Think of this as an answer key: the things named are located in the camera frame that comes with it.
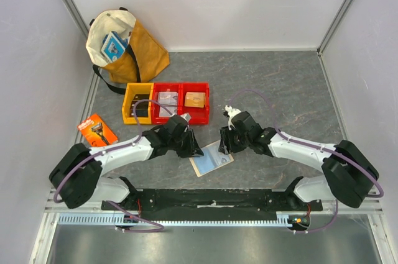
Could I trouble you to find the orange razor box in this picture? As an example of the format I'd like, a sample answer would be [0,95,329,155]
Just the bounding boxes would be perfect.
[77,114,119,147]

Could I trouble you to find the beige leather card holder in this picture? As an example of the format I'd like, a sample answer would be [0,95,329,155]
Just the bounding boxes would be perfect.
[189,141,234,177]

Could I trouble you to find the red plastic bin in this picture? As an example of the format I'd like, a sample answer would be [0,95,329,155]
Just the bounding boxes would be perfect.
[150,83,180,124]
[178,82,210,125]

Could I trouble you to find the black cards in yellow bin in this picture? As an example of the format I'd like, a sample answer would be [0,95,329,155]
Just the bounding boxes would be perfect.
[130,94,149,117]

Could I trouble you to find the red right plastic bin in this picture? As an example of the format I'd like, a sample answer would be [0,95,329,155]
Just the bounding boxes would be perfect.
[178,82,210,125]

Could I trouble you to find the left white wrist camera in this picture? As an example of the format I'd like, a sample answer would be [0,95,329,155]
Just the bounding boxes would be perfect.
[180,113,191,122]

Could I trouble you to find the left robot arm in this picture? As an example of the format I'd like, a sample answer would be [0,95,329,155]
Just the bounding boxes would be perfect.
[49,114,204,210]

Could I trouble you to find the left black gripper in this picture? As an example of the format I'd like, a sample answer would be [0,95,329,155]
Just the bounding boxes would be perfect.
[169,128,203,158]

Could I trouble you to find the red middle plastic bin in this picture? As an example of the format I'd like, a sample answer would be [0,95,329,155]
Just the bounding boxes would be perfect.
[150,83,180,124]

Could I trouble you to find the blue razor box in bag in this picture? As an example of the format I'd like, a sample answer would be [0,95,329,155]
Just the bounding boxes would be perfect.
[101,31,129,63]

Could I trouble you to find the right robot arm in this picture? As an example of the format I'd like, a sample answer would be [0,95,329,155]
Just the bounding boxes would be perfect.
[218,106,383,211]

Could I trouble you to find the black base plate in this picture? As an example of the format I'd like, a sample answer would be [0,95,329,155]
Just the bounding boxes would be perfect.
[119,189,323,222]

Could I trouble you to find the yellow plastic bin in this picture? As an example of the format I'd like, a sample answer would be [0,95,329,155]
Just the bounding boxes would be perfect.
[122,83,154,125]

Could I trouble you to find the grey cable duct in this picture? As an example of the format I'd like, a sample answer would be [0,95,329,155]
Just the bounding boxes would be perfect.
[58,212,294,227]

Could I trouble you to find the lower silver card stack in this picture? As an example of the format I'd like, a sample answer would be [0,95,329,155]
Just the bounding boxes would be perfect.
[159,106,178,118]

